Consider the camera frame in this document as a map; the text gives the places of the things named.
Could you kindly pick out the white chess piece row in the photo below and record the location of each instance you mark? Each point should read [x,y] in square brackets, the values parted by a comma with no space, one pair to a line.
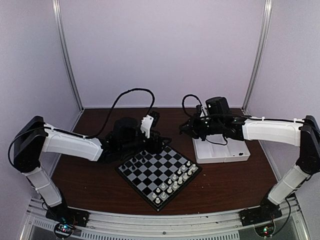
[168,180]

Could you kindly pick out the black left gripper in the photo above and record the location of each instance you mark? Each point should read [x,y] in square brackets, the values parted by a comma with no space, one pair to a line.
[152,148]

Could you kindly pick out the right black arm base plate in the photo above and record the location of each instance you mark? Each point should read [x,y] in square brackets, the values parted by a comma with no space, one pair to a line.
[266,211]

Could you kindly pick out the front aluminium rail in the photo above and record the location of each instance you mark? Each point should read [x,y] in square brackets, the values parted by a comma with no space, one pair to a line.
[225,225]

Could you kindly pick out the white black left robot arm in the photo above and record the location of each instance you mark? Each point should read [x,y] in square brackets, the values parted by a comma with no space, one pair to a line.
[38,138]

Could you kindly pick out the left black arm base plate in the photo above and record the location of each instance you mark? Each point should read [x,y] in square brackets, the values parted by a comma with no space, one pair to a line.
[66,215]

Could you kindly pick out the right aluminium frame post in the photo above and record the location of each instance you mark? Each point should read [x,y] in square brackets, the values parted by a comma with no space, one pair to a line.
[264,31]

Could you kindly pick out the black white chessboard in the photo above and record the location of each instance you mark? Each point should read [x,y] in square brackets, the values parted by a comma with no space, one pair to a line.
[153,161]

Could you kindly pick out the white plastic divided tray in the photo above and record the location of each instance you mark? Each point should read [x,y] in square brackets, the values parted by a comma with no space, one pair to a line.
[213,150]

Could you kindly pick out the left aluminium frame post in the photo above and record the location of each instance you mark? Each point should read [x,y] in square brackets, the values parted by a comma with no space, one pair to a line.
[65,53]

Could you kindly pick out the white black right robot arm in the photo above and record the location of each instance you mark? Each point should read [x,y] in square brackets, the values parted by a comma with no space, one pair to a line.
[291,145]

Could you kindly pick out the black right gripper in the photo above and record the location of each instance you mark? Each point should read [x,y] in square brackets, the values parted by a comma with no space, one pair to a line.
[191,129]

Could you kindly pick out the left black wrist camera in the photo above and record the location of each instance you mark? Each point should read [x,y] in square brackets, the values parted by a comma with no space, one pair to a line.
[156,117]

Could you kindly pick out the aluminium frame post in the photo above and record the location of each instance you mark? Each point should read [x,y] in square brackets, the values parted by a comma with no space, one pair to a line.
[65,53]
[264,31]

